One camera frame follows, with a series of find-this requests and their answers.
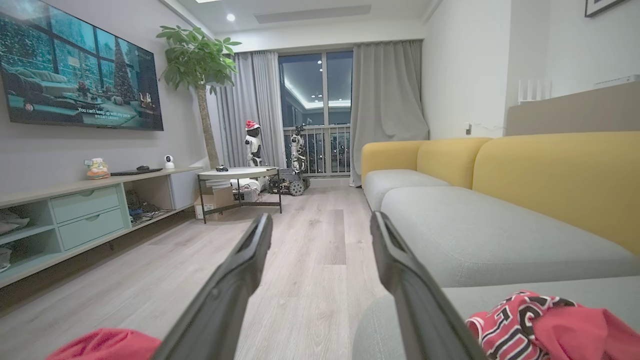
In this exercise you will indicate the white security camera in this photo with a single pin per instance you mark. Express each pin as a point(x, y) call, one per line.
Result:
point(169, 161)

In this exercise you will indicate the glass balcony window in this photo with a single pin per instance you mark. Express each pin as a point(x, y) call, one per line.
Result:
point(310, 80)

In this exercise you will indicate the flat white device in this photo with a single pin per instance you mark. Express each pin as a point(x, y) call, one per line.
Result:
point(617, 81)

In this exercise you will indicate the ceiling air vent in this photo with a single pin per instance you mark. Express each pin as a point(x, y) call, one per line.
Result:
point(312, 14)

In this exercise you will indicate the black picture frame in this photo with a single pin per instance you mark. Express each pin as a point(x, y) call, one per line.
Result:
point(600, 6)

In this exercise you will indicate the folded grey cloth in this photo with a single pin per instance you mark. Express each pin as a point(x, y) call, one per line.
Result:
point(11, 221)

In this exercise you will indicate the pale green cabinet drawer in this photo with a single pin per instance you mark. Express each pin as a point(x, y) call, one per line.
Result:
point(92, 229)
point(85, 204)

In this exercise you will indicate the black keyboard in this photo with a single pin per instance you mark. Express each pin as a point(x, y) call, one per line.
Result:
point(136, 171)

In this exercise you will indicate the beige panel behind sofa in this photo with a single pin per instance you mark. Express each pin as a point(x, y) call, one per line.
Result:
point(575, 112)

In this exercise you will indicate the long pale green TV cabinet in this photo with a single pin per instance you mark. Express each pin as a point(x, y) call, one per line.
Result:
point(50, 192)

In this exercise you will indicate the tall green potted tree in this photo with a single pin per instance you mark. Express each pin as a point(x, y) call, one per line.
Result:
point(200, 55)

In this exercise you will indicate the white balcony railing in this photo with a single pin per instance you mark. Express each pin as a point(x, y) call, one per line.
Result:
point(327, 145)

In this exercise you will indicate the grey sofa seat cushion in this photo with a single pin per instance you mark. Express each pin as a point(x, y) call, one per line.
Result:
point(475, 235)
point(400, 182)
point(372, 335)

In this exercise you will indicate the round white coffee table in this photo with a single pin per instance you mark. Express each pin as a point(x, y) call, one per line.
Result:
point(235, 173)

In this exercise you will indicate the white router with antennas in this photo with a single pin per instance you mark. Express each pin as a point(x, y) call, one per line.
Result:
point(534, 99)

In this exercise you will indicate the cardboard box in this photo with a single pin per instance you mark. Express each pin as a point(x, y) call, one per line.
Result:
point(215, 201)

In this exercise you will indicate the small yellow sofa back cushion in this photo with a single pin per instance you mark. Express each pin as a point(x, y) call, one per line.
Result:
point(450, 160)

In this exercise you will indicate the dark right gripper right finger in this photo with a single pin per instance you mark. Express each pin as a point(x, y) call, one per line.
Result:
point(415, 305)

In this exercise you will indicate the red garment white striped collar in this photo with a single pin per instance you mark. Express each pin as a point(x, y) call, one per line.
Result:
point(105, 346)

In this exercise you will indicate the white robot on wheeled base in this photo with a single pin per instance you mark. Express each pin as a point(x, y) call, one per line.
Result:
point(297, 152)

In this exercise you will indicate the red jersey with black lettering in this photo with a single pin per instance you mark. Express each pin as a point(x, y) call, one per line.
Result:
point(575, 330)

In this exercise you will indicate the large yellow sofa back cushion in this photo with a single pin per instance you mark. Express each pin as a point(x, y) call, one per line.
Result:
point(560, 185)

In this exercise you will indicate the small toy figure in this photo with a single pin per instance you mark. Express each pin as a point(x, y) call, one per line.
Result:
point(98, 169)

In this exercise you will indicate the wall-mounted flat television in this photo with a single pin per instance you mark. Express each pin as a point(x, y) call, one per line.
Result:
point(75, 65)

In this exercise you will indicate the grey curtain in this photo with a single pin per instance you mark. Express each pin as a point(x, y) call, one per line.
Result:
point(260, 90)
point(385, 100)

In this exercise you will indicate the round ceiling downlight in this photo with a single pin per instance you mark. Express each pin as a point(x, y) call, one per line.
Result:
point(230, 17)

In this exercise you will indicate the white robot with santa hat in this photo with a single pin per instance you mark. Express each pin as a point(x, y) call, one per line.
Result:
point(253, 145)

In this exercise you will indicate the wall socket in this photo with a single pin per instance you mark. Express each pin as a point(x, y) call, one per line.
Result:
point(468, 129)

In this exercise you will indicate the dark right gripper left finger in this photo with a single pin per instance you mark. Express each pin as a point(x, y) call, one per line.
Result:
point(225, 300)

